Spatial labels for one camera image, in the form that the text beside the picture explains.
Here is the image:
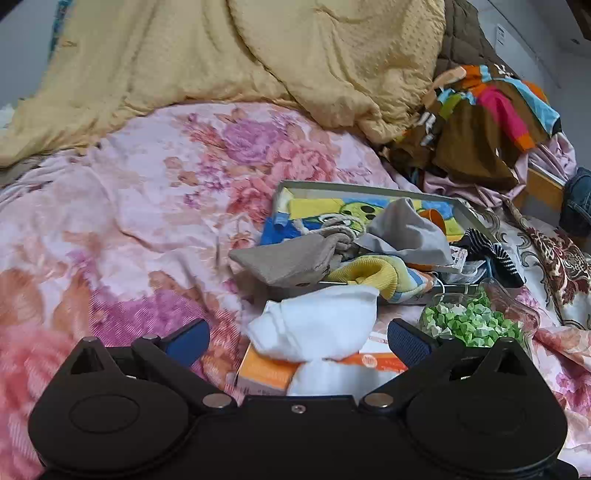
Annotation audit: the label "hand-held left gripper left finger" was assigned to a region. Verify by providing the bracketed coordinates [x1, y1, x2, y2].
[60, 318, 237, 414]

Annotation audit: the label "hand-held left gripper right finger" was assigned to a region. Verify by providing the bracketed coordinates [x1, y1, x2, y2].
[358, 318, 536, 413]

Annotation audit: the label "yellow striped sock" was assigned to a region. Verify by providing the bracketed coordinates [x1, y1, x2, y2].
[325, 255, 439, 305]

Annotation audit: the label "orange cardboard box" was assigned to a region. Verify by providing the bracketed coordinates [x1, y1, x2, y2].
[235, 330, 409, 398]

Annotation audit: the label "light blue face mask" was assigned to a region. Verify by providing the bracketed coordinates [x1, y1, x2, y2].
[434, 247, 490, 284]

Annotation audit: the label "white whale print towel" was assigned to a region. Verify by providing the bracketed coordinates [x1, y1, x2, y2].
[247, 285, 407, 398]

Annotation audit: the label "grey cloth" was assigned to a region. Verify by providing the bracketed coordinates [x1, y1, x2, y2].
[353, 197, 455, 268]

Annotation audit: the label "navy striped sock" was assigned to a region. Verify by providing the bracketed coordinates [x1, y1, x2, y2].
[455, 228, 525, 289]

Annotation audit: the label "orange elastic band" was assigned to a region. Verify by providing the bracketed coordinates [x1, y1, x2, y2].
[418, 208, 448, 236]

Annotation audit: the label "grey drawstring pouch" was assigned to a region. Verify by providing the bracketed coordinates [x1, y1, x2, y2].
[228, 217, 365, 289]

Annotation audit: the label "grey shallow box tray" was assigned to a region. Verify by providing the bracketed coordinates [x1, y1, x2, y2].
[270, 180, 499, 301]

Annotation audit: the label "pink floral bed sheet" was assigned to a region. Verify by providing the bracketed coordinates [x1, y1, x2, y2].
[0, 102, 591, 480]

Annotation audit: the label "ornate gold maroon bed sheet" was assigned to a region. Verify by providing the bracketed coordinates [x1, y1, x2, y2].
[485, 198, 591, 328]

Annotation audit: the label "colourful striped brown garment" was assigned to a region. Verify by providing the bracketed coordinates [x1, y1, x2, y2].
[383, 65, 561, 192]

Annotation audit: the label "blue denim jeans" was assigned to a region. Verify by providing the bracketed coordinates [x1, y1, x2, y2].
[558, 167, 591, 250]

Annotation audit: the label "light pink garment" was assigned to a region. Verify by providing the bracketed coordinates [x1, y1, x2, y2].
[422, 131, 578, 204]

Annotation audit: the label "yellow quilted blanket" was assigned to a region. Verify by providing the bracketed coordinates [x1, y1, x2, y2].
[0, 0, 446, 169]

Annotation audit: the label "brown quilted jacket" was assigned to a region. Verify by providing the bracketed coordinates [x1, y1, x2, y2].
[434, 0, 509, 77]

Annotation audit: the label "wooden bed frame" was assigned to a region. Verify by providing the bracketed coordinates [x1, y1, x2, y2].
[512, 166, 566, 215]

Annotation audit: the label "teal wall poster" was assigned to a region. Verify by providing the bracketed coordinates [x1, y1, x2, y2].
[48, 0, 75, 51]

